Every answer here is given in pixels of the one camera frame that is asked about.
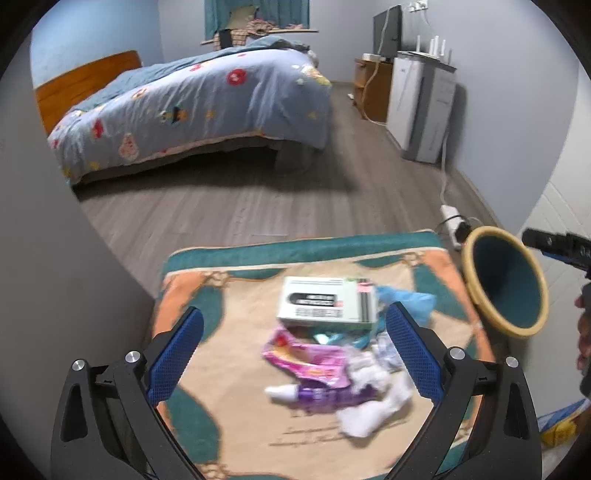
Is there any white tissue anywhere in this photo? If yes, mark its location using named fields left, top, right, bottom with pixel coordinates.
left=335, top=347, right=415, bottom=439

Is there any pink purple snack wrapper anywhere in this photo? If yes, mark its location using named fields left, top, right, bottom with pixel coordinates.
left=262, top=328, right=380, bottom=413

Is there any white black cardboard box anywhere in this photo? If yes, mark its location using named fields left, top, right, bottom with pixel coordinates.
left=277, top=276, right=378, bottom=333

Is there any light blue plastic bag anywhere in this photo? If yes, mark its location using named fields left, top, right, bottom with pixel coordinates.
left=377, top=285, right=437, bottom=331

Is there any teal picture booklet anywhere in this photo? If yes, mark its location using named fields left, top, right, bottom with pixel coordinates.
left=311, top=326, right=385, bottom=350

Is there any yellow teal trash bin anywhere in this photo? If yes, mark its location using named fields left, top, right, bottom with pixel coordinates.
left=461, top=226, right=550, bottom=339

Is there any right human hand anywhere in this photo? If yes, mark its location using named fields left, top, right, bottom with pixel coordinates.
left=575, top=296, right=591, bottom=371

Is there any yellow blue package on floor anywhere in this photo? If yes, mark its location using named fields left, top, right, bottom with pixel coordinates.
left=537, top=399, right=590, bottom=449

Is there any white power strip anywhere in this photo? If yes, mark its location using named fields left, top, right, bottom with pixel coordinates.
left=440, top=204, right=472, bottom=251

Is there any patterned teal orange cushion mat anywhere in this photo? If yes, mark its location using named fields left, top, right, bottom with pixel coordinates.
left=153, top=230, right=492, bottom=479

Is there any white wifi router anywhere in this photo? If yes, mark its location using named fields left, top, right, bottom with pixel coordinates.
left=414, top=35, right=447, bottom=62

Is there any wooden tv cabinet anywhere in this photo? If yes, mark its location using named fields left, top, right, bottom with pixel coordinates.
left=353, top=59, right=394, bottom=123

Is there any black television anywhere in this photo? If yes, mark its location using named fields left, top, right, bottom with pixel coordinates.
left=373, top=5, right=403, bottom=61

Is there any bed with blue quilt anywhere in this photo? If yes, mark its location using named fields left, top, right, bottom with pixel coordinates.
left=47, top=35, right=331, bottom=185

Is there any wooden headboard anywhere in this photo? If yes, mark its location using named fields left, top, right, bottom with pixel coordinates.
left=34, top=50, right=141, bottom=135

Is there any teal window curtain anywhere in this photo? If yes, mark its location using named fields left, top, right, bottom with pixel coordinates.
left=204, top=0, right=310, bottom=40

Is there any clothes pile on windowsill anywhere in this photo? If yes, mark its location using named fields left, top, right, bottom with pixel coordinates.
left=211, top=19, right=304, bottom=50

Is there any white power cable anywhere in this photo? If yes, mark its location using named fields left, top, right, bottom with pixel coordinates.
left=438, top=131, right=452, bottom=207

